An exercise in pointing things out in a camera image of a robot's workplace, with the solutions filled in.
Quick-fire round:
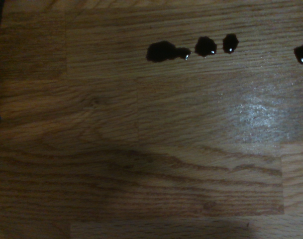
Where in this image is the large dark liquid spill blob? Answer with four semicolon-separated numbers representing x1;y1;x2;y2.
146;40;192;63

